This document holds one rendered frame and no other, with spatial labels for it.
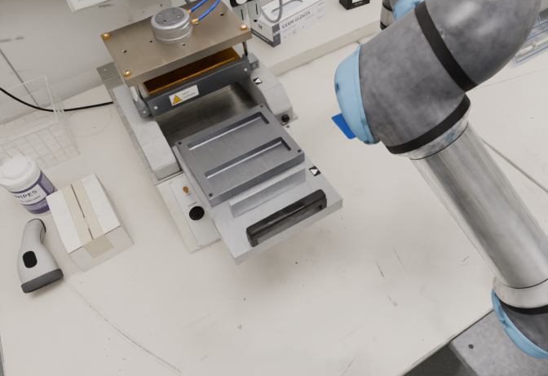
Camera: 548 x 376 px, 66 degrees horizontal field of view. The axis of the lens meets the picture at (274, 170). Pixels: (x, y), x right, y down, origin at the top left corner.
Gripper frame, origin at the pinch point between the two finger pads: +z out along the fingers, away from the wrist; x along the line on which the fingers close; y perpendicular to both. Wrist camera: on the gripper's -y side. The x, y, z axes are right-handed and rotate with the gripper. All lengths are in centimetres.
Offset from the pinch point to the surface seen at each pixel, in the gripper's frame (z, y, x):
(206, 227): 4, -55, -14
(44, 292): 9, -93, -9
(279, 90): -15.8, -29.8, -3.0
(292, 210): -17, -42, -33
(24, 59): -7, -83, 57
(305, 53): 4.3, -5.7, 29.7
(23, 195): 0, -91, 12
